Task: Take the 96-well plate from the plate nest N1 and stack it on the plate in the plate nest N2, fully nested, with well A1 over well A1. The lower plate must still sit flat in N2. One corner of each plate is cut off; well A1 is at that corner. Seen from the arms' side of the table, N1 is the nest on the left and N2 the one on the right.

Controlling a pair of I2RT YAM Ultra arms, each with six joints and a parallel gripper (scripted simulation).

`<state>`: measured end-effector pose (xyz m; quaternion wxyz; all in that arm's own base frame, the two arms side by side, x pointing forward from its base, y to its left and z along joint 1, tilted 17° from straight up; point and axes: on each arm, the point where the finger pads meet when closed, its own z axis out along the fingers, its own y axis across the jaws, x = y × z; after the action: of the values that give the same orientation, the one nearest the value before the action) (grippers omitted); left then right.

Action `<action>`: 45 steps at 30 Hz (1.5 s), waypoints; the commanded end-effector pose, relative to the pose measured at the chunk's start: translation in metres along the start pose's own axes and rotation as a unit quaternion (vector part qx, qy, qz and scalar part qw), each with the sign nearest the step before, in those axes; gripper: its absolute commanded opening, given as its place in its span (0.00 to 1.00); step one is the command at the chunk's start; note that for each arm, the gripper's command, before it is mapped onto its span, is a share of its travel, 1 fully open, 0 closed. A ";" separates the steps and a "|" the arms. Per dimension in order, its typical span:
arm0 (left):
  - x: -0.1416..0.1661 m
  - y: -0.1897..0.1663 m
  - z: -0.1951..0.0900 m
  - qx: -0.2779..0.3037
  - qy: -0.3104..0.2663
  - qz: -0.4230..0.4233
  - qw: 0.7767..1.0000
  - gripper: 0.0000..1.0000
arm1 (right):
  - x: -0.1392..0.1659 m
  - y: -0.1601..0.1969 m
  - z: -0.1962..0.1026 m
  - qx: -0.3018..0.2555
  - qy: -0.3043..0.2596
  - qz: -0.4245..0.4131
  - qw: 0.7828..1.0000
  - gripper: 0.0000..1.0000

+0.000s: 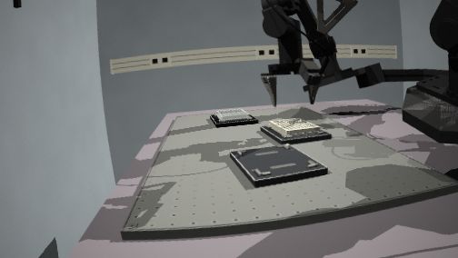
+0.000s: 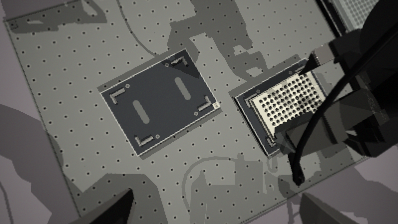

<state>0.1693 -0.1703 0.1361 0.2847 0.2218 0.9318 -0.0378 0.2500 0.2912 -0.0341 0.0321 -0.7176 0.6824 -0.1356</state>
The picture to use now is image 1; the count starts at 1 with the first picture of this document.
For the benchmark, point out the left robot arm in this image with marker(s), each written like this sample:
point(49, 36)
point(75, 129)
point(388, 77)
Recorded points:
point(445, 21)

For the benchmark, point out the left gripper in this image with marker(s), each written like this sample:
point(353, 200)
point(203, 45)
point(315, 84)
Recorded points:
point(335, 17)

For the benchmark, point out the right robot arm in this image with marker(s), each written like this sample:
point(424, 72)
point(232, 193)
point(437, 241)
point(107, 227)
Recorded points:
point(275, 26)

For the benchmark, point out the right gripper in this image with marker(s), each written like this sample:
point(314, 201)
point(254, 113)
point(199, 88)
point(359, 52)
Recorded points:
point(287, 57)

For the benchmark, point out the white well plate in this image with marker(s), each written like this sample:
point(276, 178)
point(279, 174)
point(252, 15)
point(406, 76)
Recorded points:
point(294, 127)

